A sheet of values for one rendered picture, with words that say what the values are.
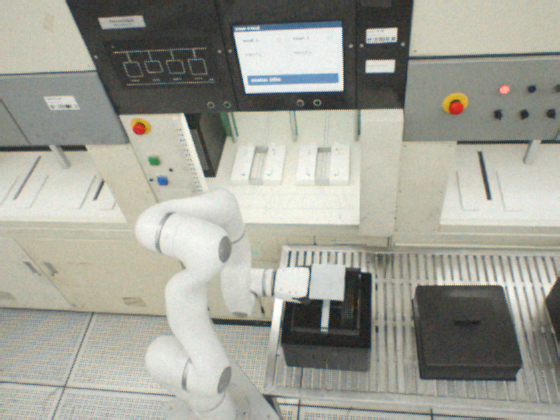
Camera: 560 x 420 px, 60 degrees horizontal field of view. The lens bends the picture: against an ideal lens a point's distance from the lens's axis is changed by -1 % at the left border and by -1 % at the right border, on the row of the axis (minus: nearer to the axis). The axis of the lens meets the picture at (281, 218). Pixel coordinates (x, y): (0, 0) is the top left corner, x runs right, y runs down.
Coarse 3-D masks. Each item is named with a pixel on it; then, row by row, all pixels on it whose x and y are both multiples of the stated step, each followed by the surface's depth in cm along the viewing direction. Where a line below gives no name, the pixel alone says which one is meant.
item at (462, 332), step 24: (432, 288) 164; (456, 288) 163; (480, 288) 162; (432, 312) 159; (456, 312) 158; (480, 312) 157; (504, 312) 156; (432, 336) 154; (456, 336) 152; (480, 336) 152; (504, 336) 151; (432, 360) 149; (456, 360) 148; (480, 360) 147; (504, 360) 146
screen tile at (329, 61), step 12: (300, 36) 127; (312, 36) 127; (324, 36) 127; (336, 36) 126; (300, 48) 130; (336, 48) 129; (300, 60) 133; (312, 60) 132; (324, 60) 132; (336, 60) 132
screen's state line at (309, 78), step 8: (248, 80) 140; (256, 80) 139; (264, 80) 139; (272, 80) 139; (280, 80) 138; (288, 80) 138; (296, 80) 138; (304, 80) 138; (312, 80) 137; (320, 80) 137; (328, 80) 137; (336, 80) 136
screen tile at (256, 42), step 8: (240, 40) 130; (248, 40) 130; (256, 40) 130; (264, 40) 129; (272, 40) 129; (248, 48) 132; (256, 48) 131; (264, 48) 131; (272, 48) 131; (280, 48) 131; (280, 56) 133; (248, 64) 136; (256, 64) 135; (264, 64) 135; (272, 64) 135; (280, 64) 134
